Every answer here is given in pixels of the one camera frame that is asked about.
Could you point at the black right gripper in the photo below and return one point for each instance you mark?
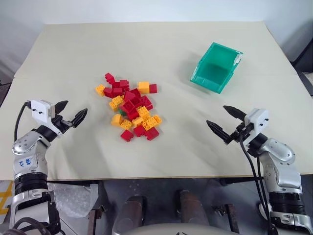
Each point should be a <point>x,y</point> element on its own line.
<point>240,133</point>

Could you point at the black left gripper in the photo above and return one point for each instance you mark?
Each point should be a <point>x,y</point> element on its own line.
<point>61,123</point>

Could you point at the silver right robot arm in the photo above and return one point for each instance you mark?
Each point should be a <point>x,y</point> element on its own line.
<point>281,166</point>

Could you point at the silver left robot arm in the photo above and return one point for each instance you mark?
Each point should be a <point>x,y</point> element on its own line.
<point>27,151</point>

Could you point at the red building block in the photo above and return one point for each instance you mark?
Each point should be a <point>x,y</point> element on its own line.
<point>108,92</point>
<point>127,106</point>
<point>118,91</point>
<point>152,134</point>
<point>124,83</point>
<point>136,101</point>
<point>133,114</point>
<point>139,131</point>
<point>110,77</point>
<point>116,85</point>
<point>133,94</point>
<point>147,102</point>
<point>127,136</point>
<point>153,88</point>

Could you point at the green plastic toy brick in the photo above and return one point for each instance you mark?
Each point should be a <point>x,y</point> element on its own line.
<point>121,112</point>

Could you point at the green plastic bin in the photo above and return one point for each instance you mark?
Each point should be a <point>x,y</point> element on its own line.
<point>215,71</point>

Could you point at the yellow plastic studded brick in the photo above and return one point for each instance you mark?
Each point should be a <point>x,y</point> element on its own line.
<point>152,121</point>

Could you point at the clear bubble wrap sheet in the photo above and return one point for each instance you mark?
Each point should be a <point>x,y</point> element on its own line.
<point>71,198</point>

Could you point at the dark brown rounded shape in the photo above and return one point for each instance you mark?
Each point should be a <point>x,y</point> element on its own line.
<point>193,208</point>
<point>130,213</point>

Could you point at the black background object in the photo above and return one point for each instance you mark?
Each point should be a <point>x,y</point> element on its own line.
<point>304,56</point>

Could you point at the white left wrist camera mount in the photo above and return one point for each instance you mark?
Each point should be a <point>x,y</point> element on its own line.
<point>40,109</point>

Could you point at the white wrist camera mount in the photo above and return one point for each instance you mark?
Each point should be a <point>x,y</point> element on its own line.
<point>40,109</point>
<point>259,120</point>

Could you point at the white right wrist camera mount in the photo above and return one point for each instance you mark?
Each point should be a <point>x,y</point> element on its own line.
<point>259,120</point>

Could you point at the rusty metal bracket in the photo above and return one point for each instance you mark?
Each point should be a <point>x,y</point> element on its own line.
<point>94,218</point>
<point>231,218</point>

